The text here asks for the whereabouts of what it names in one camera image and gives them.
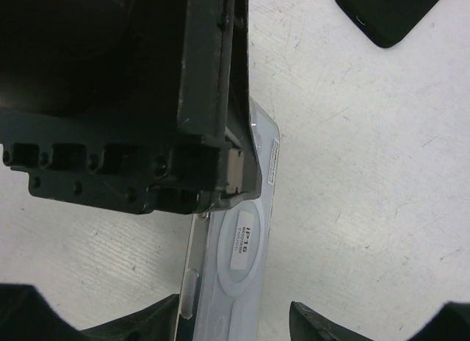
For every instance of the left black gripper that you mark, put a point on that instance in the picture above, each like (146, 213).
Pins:
(129, 105)

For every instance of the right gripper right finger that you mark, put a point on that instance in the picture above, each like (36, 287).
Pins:
(450, 323)

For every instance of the clear phone case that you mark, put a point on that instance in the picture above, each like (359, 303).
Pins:
(230, 293)

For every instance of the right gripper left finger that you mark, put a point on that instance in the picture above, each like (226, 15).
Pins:
(26, 315)

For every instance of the black cased phone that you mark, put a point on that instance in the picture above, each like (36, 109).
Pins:
(386, 22)

